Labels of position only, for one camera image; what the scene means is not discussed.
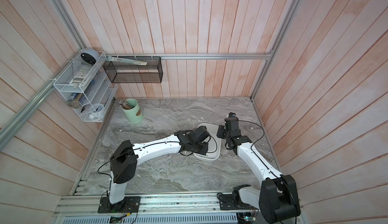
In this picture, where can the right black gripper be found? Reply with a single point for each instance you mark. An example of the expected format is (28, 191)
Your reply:
(222, 128)

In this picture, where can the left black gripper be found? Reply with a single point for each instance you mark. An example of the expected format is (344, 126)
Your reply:
(204, 149)

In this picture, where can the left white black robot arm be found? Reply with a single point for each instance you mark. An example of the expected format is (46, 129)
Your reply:
(128, 156)

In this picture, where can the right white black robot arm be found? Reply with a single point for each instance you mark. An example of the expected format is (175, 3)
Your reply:
(277, 199)

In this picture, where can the white rectangular storage tray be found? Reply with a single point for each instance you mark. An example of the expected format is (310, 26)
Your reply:
(214, 145)

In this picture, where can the green cup with utensils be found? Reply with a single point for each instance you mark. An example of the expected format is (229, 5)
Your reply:
(132, 110)

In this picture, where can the round grey alarm clock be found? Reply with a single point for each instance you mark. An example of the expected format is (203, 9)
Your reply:
(90, 56)

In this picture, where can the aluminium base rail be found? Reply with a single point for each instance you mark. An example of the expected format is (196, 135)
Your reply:
(172, 208)

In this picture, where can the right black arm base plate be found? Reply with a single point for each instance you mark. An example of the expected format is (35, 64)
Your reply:
(228, 201)

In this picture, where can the horizontal aluminium wall rail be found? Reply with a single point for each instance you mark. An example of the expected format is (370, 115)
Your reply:
(197, 56)

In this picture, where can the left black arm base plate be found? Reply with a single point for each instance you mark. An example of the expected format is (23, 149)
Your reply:
(127, 205)

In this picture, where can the black wire mesh basket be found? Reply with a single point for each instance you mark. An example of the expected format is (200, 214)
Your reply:
(134, 69)

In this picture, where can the white wire shelf rack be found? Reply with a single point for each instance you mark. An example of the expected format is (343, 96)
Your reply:
(82, 85)

